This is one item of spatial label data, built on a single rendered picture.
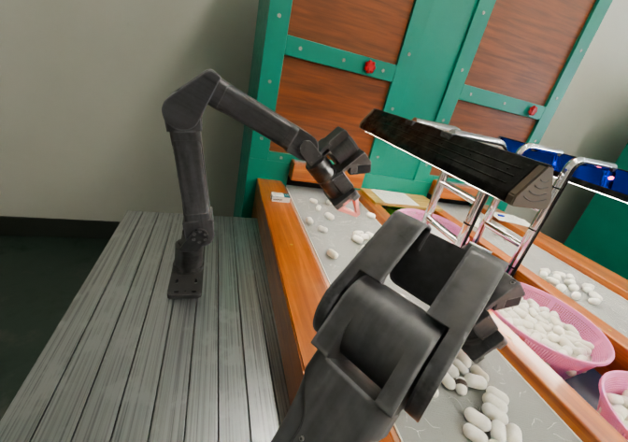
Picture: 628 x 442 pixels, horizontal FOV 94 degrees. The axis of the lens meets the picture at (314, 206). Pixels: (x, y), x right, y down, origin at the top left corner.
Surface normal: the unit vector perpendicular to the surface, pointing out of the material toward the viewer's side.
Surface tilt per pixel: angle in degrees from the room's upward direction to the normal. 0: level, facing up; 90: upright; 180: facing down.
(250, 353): 0
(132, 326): 0
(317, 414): 50
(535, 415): 0
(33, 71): 90
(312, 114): 90
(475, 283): 35
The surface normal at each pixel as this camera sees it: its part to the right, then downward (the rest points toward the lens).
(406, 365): -0.37, -0.46
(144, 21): 0.28, 0.43
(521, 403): 0.21, -0.90
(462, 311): -0.21, -0.65
